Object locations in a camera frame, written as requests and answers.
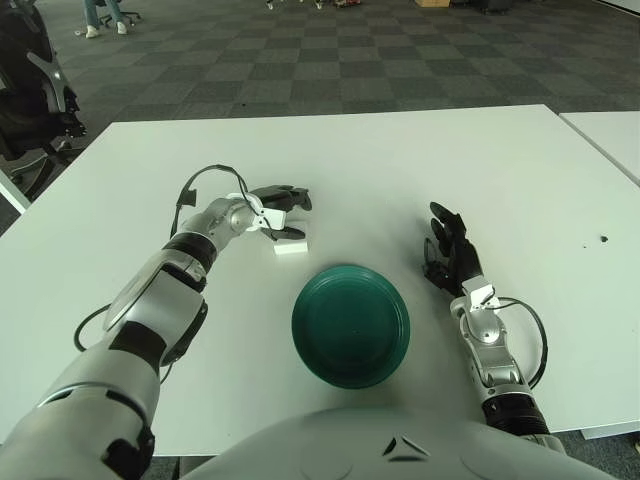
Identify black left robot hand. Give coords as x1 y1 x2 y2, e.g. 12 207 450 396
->
227 184 314 244

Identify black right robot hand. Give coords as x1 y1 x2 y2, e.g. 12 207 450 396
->
422 201 499 311

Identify white charger block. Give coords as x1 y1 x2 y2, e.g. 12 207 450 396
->
273 238 310 257

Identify dark green round plate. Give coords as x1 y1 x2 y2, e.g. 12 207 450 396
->
291 264 412 389

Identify grey robot torso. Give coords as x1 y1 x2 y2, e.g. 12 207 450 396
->
182 405 569 480

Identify black swivel chair base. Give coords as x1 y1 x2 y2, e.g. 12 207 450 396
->
97 0 144 27

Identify person legs in jeans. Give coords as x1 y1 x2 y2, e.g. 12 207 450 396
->
82 0 129 40

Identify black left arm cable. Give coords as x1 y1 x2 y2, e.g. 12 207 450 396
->
73 162 251 384

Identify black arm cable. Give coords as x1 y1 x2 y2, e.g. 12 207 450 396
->
73 162 251 384
487 297 548 389

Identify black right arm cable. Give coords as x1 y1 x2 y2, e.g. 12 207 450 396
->
487 297 548 389

